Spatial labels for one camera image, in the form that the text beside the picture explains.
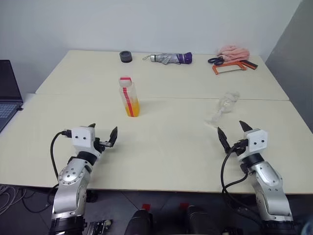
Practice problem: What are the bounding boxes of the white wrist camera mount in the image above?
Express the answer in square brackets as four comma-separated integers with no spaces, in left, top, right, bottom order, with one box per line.
[70,126,102,160]
[237,129,268,162]

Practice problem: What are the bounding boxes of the black floor cable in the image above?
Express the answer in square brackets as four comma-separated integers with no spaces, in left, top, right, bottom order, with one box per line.
[21,185,58,214]

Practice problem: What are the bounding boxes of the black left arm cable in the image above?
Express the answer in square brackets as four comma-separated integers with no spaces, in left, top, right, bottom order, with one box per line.
[50,130,72,181]

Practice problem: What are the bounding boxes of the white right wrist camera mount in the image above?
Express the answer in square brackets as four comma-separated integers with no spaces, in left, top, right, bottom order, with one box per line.
[237,129,268,162]

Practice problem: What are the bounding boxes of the folded silver purple umbrella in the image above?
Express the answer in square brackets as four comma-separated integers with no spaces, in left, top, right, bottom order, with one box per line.
[142,52,193,66]

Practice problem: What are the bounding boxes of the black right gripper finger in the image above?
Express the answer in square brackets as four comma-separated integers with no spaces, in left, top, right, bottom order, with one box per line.
[217,126,231,154]
[239,120,253,134]

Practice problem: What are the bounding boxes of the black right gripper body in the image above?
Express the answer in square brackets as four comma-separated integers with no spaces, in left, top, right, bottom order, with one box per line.
[229,138,250,158]

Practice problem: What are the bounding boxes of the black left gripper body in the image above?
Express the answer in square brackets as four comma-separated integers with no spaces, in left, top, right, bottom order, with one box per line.
[94,138,113,154]

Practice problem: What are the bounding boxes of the black base with caster wheel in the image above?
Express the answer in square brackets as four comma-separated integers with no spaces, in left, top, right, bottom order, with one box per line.
[87,218,114,235]

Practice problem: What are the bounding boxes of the pink fluffy towel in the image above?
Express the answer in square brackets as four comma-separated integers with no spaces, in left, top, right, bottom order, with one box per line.
[216,44,251,62]

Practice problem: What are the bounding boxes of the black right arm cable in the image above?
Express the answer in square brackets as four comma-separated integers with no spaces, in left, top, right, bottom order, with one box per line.
[221,143,261,227]

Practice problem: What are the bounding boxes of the black blue scissors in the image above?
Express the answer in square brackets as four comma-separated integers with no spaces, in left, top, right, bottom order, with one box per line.
[207,56,224,66]

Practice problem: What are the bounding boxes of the dark rounded shape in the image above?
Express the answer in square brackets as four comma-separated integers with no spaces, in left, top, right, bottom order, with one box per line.
[186,205,219,235]
[124,209,154,235]

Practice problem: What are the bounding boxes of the clear wine glass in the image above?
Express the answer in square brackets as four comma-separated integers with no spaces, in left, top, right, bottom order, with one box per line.
[204,91,241,128]

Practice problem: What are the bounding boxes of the orange juice bottle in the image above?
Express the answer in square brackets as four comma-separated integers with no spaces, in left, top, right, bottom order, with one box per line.
[119,82,141,118]

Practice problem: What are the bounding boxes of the orange hacksaw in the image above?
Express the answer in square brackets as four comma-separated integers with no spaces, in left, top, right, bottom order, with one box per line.
[212,59,259,76]

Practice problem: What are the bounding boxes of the dark grey laptop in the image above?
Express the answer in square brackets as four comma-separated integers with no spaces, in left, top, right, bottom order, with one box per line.
[0,59,24,134]

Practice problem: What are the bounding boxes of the white and red bottle cap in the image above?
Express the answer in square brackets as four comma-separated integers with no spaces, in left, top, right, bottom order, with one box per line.
[119,76,133,87]

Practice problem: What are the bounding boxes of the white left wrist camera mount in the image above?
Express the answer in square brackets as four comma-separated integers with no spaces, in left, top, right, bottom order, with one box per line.
[70,126,102,160]

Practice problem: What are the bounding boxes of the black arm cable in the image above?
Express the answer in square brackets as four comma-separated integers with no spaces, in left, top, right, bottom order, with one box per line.
[50,130,72,181]
[221,143,261,227]

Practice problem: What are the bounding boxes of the white floor cables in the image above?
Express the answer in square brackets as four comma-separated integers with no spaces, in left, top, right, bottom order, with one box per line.
[0,184,23,216]

